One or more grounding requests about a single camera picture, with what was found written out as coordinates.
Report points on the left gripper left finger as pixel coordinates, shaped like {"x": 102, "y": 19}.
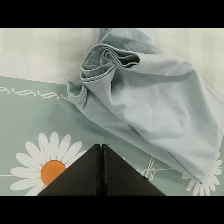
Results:
{"x": 76, "y": 176}

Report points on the light blue shirt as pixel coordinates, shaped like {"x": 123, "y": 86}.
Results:
{"x": 150, "y": 100}

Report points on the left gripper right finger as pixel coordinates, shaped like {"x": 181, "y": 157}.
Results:
{"x": 126, "y": 176}

